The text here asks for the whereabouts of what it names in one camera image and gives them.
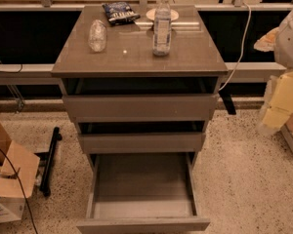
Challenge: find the grey open bottom drawer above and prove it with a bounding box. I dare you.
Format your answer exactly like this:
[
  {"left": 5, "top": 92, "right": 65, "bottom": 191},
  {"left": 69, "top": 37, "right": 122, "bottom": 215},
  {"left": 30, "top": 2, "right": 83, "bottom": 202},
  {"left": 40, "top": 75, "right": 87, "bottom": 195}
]
[{"left": 77, "top": 153, "right": 210, "bottom": 234}]

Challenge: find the blue snack bag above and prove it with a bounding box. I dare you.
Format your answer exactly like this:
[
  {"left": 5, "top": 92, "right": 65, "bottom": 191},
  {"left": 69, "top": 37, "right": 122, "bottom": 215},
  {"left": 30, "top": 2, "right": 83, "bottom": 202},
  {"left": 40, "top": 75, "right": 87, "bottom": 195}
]
[{"left": 103, "top": 2, "right": 141, "bottom": 25}]

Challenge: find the clear plastic water bottle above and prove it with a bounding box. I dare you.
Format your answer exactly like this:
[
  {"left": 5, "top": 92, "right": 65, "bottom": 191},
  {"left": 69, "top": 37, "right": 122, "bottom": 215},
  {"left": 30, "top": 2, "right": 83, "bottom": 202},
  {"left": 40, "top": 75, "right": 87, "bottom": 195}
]
[{"left": 152, "top": 0, "right": 171, "bottom": 57}]

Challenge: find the grey drawer cabinet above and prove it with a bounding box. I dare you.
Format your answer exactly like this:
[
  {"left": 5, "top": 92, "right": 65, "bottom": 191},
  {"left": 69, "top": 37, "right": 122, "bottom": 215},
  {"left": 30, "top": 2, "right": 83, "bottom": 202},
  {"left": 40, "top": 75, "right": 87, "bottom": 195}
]
[{"left": 50, "top": 4, "right": 229, "bottom": 168}]

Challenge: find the cream ceramic bowl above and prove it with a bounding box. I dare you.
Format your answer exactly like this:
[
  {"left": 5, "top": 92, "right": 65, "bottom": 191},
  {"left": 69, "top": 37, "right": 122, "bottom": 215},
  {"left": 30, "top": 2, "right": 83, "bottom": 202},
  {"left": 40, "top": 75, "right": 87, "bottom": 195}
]
[{"left": 146, "top": 9, "right": 179, "bottom": 21}]

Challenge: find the open cardboard box left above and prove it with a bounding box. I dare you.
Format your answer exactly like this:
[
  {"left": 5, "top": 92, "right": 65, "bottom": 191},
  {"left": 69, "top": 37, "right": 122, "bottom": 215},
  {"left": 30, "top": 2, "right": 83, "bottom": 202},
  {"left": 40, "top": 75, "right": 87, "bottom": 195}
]
[{"left": 0, "top": 123, "right": 40, "bottom": 223}]

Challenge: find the black table leg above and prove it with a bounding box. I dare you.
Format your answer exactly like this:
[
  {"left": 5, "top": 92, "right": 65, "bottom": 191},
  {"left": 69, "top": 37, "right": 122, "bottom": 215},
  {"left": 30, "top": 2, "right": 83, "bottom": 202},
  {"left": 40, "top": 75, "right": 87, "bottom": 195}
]
[{"left": 219, "top": 88, "right": 236, "bottom": 115}]

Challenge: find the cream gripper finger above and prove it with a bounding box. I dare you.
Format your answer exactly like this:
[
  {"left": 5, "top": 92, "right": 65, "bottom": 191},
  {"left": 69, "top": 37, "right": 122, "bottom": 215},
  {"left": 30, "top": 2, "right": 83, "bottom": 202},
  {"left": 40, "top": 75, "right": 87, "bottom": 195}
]
[{"left": 254, "top": 27, "right": 278, "bottom": 52}]

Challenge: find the white cable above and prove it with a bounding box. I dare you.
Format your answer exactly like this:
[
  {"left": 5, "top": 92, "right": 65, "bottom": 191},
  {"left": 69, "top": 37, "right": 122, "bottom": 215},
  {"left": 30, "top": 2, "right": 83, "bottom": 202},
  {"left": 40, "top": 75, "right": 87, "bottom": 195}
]
[{"left": 218, "top": 2, "right": 253, "bottom": 93}]

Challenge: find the grey middle drawer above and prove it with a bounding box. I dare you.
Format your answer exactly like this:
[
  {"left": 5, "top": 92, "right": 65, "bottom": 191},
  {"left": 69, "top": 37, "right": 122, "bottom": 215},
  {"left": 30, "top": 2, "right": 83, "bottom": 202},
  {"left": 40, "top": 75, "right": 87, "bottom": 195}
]
[{"left": 78, "top": 133, "right": 205, "bottom": 154}]

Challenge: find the black cable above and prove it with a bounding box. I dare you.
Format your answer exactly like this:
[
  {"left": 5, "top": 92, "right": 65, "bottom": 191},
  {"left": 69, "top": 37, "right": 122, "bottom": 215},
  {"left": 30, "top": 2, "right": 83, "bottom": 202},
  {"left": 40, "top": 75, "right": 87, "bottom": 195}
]
[{"left": 0, "top": 138, "right": 39, "bottom": 234}]

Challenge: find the crumpled clear plastic bottle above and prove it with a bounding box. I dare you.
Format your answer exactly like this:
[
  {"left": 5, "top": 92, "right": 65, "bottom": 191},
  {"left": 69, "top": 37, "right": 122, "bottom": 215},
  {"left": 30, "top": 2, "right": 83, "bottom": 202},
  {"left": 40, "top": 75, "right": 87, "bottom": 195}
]
[{"left": 88, "top": 19, "right": 107, "bottom": 53}]

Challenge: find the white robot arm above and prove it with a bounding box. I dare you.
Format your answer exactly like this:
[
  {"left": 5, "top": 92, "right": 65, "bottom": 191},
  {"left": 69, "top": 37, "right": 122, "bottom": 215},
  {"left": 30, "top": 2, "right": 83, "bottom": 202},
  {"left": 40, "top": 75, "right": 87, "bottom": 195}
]
[{"left": 254, "top": 10, "right": 293, "bottom": 69}]

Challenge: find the grey top drawer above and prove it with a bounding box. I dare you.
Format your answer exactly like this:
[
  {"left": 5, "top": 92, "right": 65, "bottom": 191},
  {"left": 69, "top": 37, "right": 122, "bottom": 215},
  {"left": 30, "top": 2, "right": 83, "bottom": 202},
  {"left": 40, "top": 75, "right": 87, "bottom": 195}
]
[{"left": 63, "top": 95, "right": 217, "bottom": 123}]

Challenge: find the black metal bar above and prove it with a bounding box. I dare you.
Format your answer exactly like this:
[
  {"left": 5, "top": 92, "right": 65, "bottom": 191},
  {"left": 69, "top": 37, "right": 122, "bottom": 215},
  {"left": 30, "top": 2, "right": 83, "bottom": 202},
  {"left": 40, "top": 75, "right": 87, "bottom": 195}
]
[{"left": 39, "top": 127, "right": 63, "bottom": 197}]

